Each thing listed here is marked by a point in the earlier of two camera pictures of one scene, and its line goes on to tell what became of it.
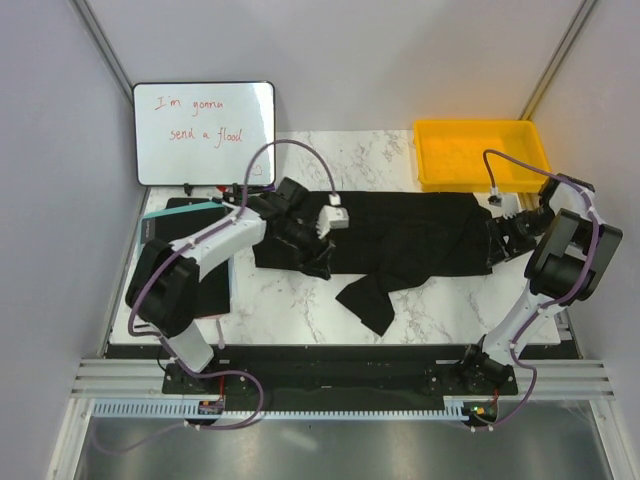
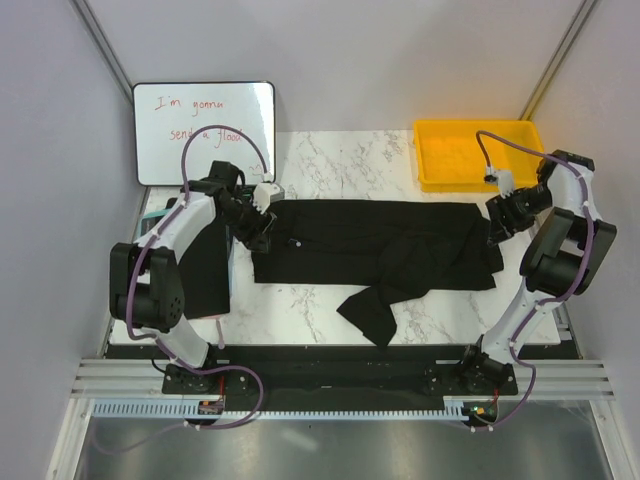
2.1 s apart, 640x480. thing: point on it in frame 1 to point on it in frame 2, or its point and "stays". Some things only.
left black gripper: x=315 y=256 to x=254 y=238
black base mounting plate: x=336 y=377 stays
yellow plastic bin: x=451 y=156 stays
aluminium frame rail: x=125 y=377 stays
